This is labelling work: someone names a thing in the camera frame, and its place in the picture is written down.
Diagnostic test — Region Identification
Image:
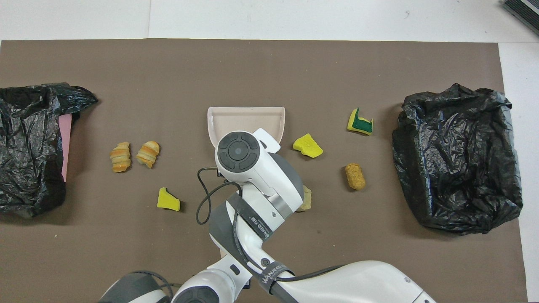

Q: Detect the beige plastic dustpan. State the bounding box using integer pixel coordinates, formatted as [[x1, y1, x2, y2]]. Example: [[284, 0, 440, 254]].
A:
[[207, 106, 286, 147]]

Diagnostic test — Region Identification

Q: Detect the small yellow sponge wedge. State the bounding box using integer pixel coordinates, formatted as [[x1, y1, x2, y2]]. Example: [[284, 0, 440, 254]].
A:
[[156, 187, 181, 212]]

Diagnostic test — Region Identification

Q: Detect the toy croissant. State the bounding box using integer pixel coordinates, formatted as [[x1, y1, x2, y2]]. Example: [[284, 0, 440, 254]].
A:
[[110, 141, 131, 173], [136, 141, 161, 169]]

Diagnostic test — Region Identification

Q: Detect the yellow sponge chunk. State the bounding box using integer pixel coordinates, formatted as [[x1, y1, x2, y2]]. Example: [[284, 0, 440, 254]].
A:
[[292, 133, 324, 159]]

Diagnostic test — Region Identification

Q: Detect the pale beige sponge chunk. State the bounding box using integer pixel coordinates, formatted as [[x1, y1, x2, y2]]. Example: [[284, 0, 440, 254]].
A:
[[297, 185, 313, 212]]

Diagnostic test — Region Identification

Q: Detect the brown cork-like bread piece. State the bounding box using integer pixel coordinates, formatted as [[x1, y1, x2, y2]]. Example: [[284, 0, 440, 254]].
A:
[[344, 163, 366, 191]]

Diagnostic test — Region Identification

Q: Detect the yellow and green sponge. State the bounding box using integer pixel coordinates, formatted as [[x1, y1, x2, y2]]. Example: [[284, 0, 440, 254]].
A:
[[347, 107, 374, 136]]

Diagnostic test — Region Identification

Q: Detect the pink bin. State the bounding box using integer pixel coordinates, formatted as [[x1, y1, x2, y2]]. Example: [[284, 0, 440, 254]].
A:
[[59, 114, 73, 182]]

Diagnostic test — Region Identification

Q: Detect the black plastic trash bag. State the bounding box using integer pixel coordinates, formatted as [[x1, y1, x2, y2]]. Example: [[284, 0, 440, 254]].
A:
[[0, 82, 98, 218], [392, 83, 523, 235]]

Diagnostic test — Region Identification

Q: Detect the brown table mat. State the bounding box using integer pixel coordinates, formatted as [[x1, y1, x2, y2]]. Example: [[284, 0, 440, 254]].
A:
[[0, 39, 529, 303]]

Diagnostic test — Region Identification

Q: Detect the dark ribbed device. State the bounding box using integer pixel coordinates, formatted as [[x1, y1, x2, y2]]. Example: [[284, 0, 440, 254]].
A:
[[501, 0, 539, 36]]

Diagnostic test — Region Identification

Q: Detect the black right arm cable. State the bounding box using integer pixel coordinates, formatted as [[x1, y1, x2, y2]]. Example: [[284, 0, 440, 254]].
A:
[[195, 167, 245, 226]]

